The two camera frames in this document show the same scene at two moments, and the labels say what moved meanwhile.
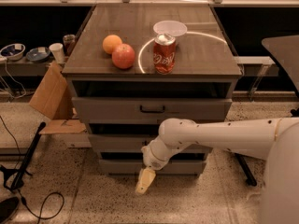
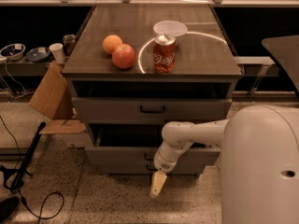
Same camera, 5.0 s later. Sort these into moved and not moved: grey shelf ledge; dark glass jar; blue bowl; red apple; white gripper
Moved: white gripper
Not moved: red apple; grey shelf ledge; dark glass jar; blue bowl
